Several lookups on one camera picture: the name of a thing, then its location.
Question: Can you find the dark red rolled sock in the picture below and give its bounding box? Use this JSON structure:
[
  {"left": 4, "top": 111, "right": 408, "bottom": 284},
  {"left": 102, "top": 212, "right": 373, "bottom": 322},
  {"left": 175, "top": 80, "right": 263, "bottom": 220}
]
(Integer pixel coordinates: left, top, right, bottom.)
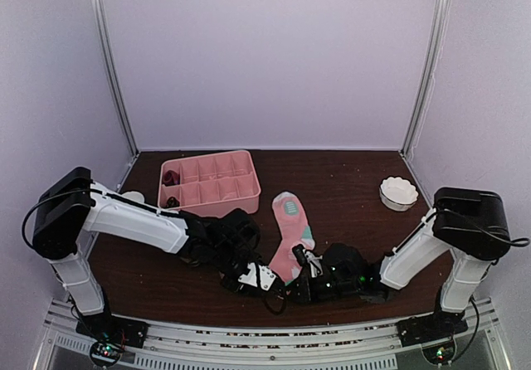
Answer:
[{"left": 161, "top": 170, "right": 180, "bottom": 187}]

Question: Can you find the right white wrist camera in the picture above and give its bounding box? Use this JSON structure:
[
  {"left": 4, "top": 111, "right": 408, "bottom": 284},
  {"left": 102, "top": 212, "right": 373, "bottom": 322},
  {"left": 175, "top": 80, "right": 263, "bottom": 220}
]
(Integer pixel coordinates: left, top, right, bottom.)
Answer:
[{"left": 292, "top": 244, "right": 324, "bottom": 278}]

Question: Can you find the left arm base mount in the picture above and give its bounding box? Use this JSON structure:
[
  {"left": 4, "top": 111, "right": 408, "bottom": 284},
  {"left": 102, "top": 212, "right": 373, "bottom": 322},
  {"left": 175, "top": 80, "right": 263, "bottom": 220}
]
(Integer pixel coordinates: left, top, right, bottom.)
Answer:
[{"left": 76, "top": 317, "right": 149, "bottom": 368}]

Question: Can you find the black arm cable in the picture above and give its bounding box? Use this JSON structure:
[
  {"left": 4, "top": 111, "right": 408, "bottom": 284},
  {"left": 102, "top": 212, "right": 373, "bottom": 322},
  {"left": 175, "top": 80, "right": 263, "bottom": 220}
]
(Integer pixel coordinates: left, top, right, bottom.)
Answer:
[
  {"left": 426, "top": 207, "right": 531, "bottom": 267},
  {"left": 21, "top": 187, "right": 90, "bottom": 251}
]

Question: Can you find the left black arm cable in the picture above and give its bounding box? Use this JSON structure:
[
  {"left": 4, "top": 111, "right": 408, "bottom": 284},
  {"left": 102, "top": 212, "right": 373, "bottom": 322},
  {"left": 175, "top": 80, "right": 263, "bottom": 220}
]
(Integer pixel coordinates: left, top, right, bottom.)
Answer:
[{"left": 21, "top": 187, "right": 90, "bottom": 251}]

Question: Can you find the right aluminium frame post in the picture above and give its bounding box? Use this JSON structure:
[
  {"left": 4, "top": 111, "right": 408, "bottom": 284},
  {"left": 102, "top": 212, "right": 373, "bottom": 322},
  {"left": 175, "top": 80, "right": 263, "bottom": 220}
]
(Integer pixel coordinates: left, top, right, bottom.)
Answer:
[{"left": 401, "top": 0, "right": 451, "bottom": 159}]

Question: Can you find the dark brown rolled sock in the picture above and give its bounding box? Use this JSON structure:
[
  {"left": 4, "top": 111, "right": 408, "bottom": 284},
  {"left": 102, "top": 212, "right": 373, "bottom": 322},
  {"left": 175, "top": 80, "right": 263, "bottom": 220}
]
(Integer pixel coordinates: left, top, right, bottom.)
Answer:
[{"left": 164, "top": 196, "right": 180, "bottom": 209}]

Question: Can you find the white scalloped bowl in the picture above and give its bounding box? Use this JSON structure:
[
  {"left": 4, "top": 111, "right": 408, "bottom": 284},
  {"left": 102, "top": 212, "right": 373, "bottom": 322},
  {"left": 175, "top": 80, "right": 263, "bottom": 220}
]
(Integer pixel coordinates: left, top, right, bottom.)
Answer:
[{"left": 379, "top": 177, "right": 419, "bottom": 212}]

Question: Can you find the pink patterned sock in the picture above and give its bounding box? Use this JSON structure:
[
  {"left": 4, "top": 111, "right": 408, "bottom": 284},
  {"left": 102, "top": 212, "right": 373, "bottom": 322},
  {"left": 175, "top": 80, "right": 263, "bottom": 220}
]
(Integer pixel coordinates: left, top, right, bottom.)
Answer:
[{"left": 269, "top": 192, "right": 315, "bottom": 285}]

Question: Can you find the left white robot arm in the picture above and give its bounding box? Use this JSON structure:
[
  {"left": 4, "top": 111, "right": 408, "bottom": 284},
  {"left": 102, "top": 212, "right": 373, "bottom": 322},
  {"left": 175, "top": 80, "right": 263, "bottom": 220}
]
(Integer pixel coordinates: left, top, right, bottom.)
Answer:
[{"left": 22, "top": 167, "right": 287, "bottom": 340}]

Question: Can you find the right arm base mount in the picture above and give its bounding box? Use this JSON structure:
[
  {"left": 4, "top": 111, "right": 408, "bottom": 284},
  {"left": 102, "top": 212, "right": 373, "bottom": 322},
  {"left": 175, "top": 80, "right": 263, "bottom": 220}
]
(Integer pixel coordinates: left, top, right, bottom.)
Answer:
[{"left": 396, "top": 313, "right": 468, "bottom": 367}]

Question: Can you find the white round cup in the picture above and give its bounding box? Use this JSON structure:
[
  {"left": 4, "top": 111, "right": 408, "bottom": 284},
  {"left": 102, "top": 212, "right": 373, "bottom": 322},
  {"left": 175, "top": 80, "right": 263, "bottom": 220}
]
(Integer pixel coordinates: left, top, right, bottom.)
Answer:
[{"left": 121, "top": 191, "right": 145, "bottom": 203}]

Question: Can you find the pink divided organizer tray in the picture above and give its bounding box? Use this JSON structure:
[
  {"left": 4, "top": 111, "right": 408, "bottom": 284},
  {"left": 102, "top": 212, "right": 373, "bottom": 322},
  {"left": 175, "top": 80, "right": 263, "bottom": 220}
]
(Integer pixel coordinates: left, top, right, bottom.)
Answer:
[{"left": 157, "top": 150, "right": 261, "bottom": 217}]

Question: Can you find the aluminium frame post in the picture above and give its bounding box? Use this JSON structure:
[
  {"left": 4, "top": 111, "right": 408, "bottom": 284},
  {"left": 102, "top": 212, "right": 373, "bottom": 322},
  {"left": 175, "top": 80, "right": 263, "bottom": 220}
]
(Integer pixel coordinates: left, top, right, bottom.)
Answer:
[
  {"left": 401, "top": 0, "right": 451, "bottom": 159},
  {"left": 91, "top": 0, "right": 139, "bottom": 157}
]

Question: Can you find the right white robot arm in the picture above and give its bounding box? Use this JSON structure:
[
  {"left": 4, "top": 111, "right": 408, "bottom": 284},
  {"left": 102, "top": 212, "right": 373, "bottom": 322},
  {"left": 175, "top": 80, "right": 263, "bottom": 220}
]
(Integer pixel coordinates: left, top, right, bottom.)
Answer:
[{"left": 287, "top": 187, "right": 510, "bottom": 338}]

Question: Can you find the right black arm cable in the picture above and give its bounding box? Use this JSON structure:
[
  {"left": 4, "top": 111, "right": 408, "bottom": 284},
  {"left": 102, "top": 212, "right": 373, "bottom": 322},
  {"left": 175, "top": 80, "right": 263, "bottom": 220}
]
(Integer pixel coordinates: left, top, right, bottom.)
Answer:
[{"left": 426, "top": 207, "right": 531, "bottom": 267}]

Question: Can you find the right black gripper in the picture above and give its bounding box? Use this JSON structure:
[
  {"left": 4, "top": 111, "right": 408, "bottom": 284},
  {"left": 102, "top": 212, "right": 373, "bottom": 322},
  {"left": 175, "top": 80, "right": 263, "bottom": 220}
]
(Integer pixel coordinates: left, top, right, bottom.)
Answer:
[{"left": 281, "top": 276, "right": 361, "bottom": 308}]

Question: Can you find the left aluminium frame post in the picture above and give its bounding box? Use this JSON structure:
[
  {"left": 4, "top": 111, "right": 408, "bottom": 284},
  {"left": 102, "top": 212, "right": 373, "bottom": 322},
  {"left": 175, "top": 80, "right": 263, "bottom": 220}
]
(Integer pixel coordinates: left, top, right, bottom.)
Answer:
[{"left": 91, "top": 0, "right": 139, "bottom": 157}]

